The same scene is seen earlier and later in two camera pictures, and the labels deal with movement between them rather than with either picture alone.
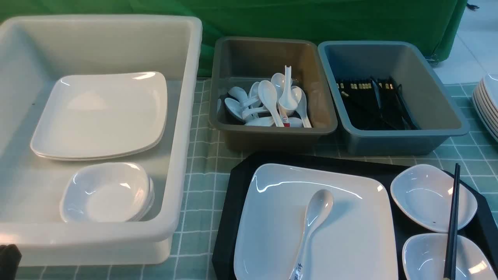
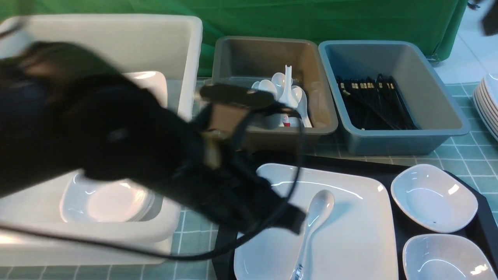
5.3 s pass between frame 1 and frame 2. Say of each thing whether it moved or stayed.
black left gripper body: moved
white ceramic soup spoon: stayed
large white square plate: stayed
